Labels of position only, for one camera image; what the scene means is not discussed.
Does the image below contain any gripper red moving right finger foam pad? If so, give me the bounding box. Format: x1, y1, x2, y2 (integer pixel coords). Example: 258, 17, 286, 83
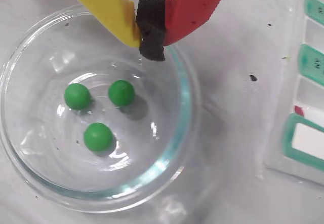
135, 0, 234, 62

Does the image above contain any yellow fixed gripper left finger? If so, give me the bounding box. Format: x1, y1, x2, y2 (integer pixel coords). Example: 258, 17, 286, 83
57, 0, 141, 49

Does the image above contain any weekly pill organizer box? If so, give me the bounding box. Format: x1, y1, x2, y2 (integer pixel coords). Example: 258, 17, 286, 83
263, 0, 324, 184

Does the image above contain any green round candy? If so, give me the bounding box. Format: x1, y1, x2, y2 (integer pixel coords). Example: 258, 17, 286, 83
83, 122, 114, 152
63, 83, 91, 111
107, 79, 136, 107

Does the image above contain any white tablecloth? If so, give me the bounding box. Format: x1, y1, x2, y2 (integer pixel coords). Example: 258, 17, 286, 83
0, 0, 324, 224

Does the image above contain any glass bowl for green candies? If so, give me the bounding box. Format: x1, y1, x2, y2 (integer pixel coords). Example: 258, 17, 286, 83
0, 4, 203, 213

